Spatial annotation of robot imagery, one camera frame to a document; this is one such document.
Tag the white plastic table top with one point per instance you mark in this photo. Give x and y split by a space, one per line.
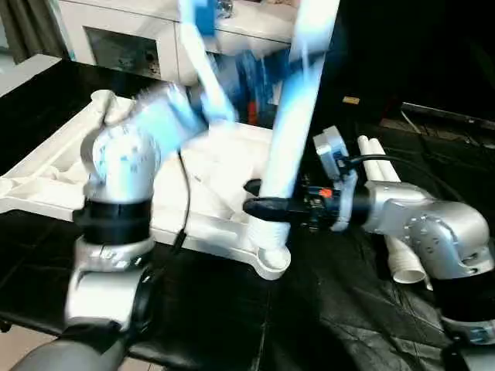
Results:
46 178

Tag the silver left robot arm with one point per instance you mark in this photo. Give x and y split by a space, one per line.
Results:
120 162

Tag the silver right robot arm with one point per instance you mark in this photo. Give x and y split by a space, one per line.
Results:
433 232

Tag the grey crumpled object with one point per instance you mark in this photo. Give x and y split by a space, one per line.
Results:
224 6

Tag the small tan box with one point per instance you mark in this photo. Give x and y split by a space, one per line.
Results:
352 100

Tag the black work mat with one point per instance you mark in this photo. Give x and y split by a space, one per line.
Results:
309 325

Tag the white glass-door cabinet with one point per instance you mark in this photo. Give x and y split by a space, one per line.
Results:
116 23

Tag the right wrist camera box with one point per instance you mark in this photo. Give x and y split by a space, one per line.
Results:
332 151

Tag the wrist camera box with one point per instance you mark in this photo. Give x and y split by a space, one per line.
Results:
332 151
203 46

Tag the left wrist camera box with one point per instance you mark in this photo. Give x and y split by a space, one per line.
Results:
203 46

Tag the dark long rail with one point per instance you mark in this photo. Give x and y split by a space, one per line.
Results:
448 114

